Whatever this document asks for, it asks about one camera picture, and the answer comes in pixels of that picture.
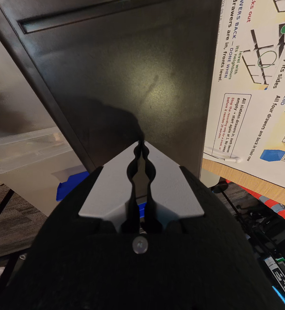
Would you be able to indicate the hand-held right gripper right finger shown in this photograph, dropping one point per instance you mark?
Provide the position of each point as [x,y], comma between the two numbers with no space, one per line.
[174,191]

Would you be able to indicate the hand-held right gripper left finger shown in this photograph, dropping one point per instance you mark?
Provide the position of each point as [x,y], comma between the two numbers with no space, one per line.
[103,191]

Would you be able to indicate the clear plastic drawer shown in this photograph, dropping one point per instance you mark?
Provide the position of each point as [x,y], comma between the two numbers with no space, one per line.
[26,150]

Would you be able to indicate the black drawer cabinet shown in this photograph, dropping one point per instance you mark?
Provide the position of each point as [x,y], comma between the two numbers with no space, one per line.
[108,72]

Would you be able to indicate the blue plastic bin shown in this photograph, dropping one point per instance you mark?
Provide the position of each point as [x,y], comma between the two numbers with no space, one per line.
[69,186]

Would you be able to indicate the black caster wheel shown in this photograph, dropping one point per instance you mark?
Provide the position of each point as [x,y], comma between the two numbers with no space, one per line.
[220,187]

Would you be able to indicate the round wooden table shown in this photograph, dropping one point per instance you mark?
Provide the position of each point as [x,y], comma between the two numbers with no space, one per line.
[253,187]

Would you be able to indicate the orange safety vest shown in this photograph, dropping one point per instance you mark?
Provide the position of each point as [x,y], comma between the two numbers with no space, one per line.
[273,205]

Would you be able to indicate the printed instruction sheet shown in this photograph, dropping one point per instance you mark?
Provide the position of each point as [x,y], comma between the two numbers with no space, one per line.
[253,109]

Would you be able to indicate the black device with printed tag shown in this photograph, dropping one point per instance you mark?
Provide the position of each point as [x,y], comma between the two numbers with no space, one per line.
[280,278]

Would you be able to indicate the black metal frame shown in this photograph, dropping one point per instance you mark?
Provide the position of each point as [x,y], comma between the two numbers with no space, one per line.
[2,208]

